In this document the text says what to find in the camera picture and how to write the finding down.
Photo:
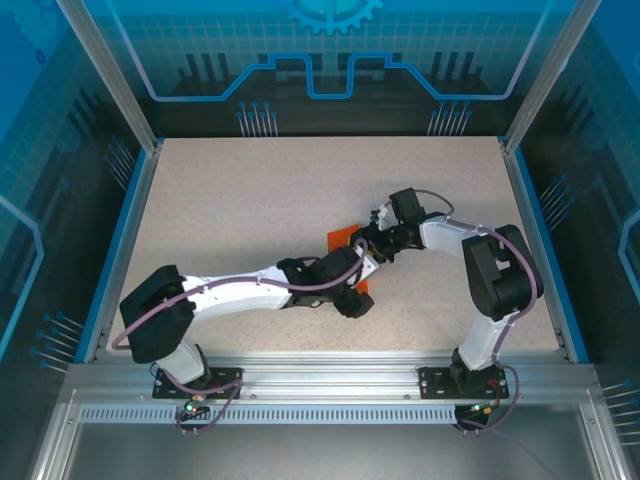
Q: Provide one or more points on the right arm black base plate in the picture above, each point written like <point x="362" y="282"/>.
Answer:
<point x="432" y="385"/>

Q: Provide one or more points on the aluminium mounting rail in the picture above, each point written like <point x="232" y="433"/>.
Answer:
<point x="330" y="372"/>

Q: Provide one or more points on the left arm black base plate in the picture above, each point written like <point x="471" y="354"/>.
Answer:
<point x="162" y="392"/>

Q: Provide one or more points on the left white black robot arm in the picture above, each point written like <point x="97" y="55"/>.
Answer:
<point x="240" y="297"/>

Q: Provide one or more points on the aluminium frame post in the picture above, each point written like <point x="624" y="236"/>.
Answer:
<point x="545" y="75"/>
<point x="116" y="75"/>

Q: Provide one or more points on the orange paper sheet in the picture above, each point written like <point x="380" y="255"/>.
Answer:
<point x="340" y="237"/>

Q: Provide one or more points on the aluminium blue side rail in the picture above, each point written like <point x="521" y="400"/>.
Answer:
<point x="525" y="200"/>
<point x="127" y="240"/>

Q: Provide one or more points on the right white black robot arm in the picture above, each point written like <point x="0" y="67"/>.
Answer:
<point x="440" y="235"/>

